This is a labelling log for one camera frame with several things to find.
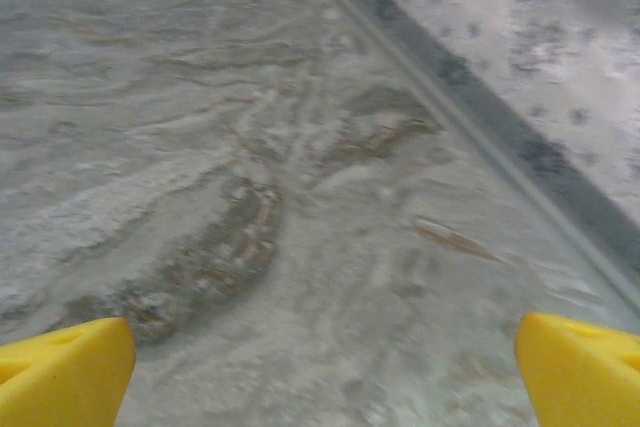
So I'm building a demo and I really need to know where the aluminium side rail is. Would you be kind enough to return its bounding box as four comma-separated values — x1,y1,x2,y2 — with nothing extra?
287,0,640,316

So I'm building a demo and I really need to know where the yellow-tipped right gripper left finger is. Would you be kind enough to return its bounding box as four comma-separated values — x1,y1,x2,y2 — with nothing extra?
0,316,137,427

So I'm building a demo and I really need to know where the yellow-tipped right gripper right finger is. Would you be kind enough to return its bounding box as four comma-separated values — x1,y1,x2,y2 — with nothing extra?
514,311,640,427

